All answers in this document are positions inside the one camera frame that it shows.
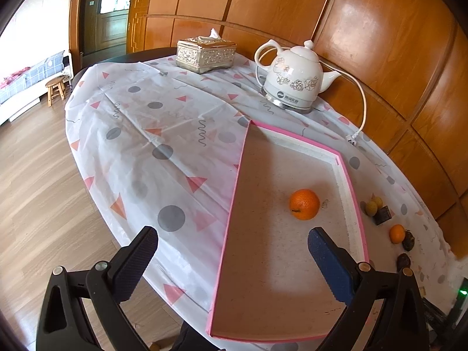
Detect wooden door with window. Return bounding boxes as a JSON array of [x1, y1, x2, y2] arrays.
[[80, 0, 131, 56]]

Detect patterned white tablecloth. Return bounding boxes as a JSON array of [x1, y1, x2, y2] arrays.
[[65, 56, 467, 350]]

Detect small orange on cloth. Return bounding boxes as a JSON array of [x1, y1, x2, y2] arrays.
[[389, 224, 406, 244]]

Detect dark brown chestnut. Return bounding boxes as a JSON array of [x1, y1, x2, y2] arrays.
[[396, 253, 411, 273], [401, 230, 415, 252]]

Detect yellow-green small fruit front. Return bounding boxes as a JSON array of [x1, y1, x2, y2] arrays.
[[365, 200, 378, 217]]

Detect white kettle power cord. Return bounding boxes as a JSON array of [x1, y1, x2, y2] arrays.
[[321, 62, 367, 144]]

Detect large orange in tray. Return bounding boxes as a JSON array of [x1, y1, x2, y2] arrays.
[[289, 189, 321, 220]]

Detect white sofa with cushions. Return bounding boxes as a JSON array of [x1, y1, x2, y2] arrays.
[[0, 50, 74, 124]]

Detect pink-edged shallow tray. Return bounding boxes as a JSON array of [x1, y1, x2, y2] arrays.
[[207, 121, 368, 343]]

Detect yellow-green small fruit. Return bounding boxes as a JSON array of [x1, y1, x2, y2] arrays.
[[371, 196, 383, 209], [365, 200, 378, 217]]

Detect small wooden stool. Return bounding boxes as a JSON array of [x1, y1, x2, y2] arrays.
[[45, 76, 65, 107]]

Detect dark brown chestnut upper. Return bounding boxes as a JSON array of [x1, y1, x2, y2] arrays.
[[401, 230, 415, 252]]

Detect ornate cream tissue box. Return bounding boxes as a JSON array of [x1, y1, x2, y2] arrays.
[[176, 28, 236, 74]]

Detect white ceramic electric kettle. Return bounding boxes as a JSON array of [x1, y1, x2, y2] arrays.
[[254, 40, 340, 113]]

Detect dark brown chestnut lower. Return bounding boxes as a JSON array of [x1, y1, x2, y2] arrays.
[[396, 253, 411, 273]]

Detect yellow-green small fruit back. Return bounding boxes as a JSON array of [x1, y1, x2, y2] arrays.
[[371, 196, 383, 209]]

